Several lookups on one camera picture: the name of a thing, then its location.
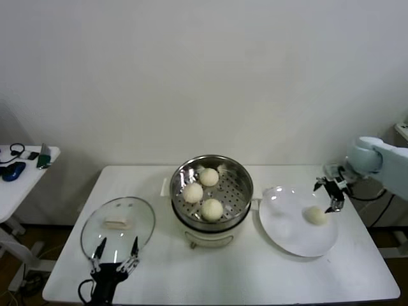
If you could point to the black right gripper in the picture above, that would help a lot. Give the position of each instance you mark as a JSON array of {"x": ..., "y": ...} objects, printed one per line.
[{"x": 336, "y": 189}]

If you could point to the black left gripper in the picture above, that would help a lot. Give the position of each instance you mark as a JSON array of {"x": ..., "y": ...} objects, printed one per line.
[{"x": 106, "y": 277}]

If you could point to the white steamed baozi bun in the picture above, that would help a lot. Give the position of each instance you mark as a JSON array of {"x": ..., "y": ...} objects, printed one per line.
[
  {"x": 315, "y": 215},
  {"x": 212, "y": 209},
  {"x": 193, "y": 192},
  {"x": 208, "y": 177}
]

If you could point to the round glass pot lid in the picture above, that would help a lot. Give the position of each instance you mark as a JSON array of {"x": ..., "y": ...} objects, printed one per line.
[{"x": 134, "y": 223}]

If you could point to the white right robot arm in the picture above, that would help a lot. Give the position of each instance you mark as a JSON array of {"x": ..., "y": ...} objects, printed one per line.
[{"x": 392, "y": 165}]

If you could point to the perforated steel steamer basket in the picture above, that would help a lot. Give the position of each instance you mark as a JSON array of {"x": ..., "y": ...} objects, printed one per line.
[{"x": 236, "y": 191}]

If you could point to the white round plate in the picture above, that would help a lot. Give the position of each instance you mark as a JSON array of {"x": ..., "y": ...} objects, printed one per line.
[{"x": 287, "y": 229}]

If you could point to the white electric cooker pot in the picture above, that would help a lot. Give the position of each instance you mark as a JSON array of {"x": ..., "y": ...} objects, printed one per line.
[{"x": 210, "y": 239}]

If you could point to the white shelf with label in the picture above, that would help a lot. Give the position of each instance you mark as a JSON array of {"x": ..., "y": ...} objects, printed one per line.
[{"x": 402, "y": 129}]

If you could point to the white side table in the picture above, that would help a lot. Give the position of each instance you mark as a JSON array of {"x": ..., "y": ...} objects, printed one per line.
[{"x": 19, "y": 191}]

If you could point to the green and grey tool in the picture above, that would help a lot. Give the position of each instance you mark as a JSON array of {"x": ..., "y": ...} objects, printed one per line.
[{"x": 44, "y": 157}]

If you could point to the blue computer mouse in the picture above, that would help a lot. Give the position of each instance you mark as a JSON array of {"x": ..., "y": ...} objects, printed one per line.
[{"x": 14, "y": 170}]

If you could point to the small white black device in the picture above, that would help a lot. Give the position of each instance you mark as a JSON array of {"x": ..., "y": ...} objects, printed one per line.
[{"x": 28, "y": 155}]

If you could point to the black headset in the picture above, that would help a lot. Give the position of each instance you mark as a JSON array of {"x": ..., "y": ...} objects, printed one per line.
[{"x": 13, "y": 153}]

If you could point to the white table base frame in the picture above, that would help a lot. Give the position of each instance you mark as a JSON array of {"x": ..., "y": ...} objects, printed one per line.
[{"x": 395, "y": 245}]

